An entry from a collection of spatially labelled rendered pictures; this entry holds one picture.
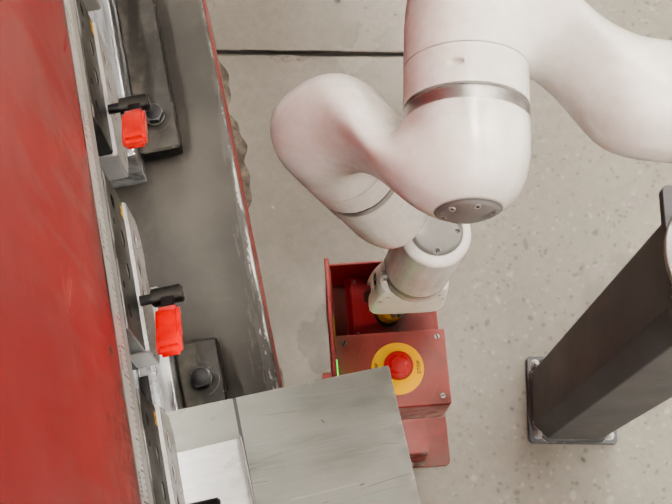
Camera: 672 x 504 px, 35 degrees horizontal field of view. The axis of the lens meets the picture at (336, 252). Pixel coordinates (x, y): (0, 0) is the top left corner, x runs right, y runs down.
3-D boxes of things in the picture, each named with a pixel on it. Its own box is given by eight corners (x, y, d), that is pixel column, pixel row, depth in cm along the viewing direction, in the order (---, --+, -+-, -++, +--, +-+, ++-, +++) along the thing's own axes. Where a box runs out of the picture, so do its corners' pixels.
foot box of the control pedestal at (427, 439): (450, 465, 219) (456, 458, 207) (328, 474, 218) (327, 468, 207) (440, 369, 225) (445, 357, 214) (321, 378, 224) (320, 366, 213)
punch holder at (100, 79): (131, 183, 112) (98, 116, 96) (51, 199, 111) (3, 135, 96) (110, 57, 116) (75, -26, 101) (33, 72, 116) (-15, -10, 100)
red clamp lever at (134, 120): (148, 131, 98) (147, 89, 106) (104, 139, 98) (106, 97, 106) (153, 148, 99) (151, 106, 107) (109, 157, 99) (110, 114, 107)
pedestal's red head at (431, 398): (444, 417, 156) (457, 395, 139) (334, 425, 156) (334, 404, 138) (430, 285, 162) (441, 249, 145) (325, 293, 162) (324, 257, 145)
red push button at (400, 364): (413, 382, 146) (415, 377, 142) (384, 385, 146) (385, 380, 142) (410, 354, 147) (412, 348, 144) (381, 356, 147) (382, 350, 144)
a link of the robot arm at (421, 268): (384, 226, 135) (385, 296, 133) (399, 187, 123) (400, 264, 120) (450, 228, 136) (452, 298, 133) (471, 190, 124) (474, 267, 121)
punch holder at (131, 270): (162, 368, 106) (132, 328, 90) (77, 386, 105) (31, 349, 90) (139, 228, 110) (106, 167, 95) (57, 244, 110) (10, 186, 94)
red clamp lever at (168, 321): (185, 340, 92) (180, 279, 100) (137, 350, 92) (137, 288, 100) (189, 356, 93) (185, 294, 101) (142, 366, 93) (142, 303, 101)
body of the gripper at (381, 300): (378, 300, 135) (368, 322, 145) (458, 296, 136) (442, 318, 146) (373, 244, 137) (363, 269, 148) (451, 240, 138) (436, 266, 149)
